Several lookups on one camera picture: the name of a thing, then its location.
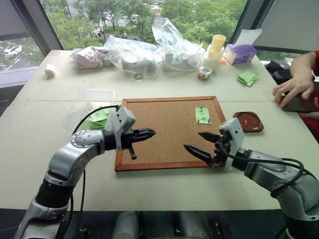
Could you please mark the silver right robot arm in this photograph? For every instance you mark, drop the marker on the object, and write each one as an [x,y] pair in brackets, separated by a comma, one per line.
[269,171]

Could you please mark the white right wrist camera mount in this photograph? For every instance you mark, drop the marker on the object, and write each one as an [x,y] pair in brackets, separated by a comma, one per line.
[235,134]

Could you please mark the dark rounded grey shape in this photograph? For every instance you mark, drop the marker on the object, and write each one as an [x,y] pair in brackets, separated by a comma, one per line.
[127,225]

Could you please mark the small orange object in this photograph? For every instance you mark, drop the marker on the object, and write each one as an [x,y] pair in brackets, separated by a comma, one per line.
[223,62]

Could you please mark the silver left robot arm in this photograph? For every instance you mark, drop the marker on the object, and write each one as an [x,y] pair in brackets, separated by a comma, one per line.
[74,154]

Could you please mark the purple tissue box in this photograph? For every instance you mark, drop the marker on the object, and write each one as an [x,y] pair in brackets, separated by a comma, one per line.
[239,53]

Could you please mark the clear plastic container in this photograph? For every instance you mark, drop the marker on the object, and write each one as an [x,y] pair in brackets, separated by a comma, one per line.
[82,104]

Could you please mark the white plastic tub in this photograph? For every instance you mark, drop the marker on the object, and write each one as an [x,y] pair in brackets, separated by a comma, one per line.
[211,63]

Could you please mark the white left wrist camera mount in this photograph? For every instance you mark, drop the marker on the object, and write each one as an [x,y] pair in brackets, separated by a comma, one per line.
[122,119]

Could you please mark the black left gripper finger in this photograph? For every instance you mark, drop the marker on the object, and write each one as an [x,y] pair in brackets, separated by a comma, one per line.
[145,132]
[143,139]

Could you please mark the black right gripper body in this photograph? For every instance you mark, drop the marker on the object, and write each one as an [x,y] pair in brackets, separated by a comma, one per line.
[220,149]

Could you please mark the plastic bag with pink cloth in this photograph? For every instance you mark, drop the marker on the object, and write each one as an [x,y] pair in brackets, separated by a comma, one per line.
[87,57]

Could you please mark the stack of green notes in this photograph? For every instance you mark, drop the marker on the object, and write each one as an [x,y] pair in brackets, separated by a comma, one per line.
[248,77]

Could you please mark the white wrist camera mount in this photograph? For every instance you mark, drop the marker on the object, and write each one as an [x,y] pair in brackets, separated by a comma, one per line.
[122,119]
[235,134]

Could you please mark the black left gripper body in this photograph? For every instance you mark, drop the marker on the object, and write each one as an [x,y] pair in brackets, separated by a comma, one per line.
[127,140]

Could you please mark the red clothing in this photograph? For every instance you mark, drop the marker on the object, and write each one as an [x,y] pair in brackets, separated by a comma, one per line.
[311,124]

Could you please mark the green note with writing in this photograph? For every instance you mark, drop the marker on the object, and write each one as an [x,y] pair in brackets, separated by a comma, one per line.
[98,117]

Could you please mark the jar of coloured pins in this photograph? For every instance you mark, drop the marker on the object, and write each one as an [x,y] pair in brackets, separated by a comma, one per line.
[204,73]

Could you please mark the wood-framed cork board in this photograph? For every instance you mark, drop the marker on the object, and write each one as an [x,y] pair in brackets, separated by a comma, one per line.
[169,129]

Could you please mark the stacked yellow cups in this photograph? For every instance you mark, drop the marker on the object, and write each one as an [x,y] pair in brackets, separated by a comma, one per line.
[216,43]

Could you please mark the person's bare forearm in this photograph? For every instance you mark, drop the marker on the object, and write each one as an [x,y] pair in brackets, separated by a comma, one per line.
[302,63]

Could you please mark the dark smartphone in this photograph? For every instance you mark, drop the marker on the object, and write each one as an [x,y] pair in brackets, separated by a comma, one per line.
[299,104]

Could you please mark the brown wooden tray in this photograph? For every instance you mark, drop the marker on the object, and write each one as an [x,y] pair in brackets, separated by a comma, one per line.
[251,119]

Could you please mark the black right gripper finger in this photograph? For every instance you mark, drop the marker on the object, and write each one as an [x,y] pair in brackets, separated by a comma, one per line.
[209,137]
[199,152]

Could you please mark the plastic bag with power strip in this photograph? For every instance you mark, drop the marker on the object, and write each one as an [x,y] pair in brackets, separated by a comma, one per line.
[177,49]

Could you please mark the white tape roll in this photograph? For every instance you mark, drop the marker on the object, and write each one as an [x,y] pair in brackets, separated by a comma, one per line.
[49,71]

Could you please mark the plastic bag with grey items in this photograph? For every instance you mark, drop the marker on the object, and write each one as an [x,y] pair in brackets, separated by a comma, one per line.
[134,59]

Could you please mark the person's bare hand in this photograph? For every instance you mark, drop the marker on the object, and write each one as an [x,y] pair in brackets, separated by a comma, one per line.
[296,87]

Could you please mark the black bag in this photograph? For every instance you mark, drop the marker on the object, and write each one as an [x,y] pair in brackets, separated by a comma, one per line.
[277,71]

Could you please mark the green handwritten note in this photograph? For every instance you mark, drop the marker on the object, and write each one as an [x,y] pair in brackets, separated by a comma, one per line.
[202,115]

